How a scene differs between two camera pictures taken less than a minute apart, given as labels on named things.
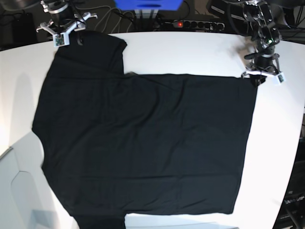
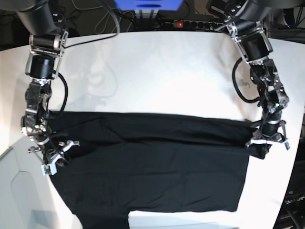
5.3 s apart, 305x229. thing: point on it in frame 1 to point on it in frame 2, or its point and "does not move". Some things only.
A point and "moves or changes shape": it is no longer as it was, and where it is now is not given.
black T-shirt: (114, 143) moves or changes shape
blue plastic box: (167, 5) does not move
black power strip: (201, 25) does not move
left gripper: (61, 24) to (51, 149)
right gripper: (261, 67) to (271, 131)
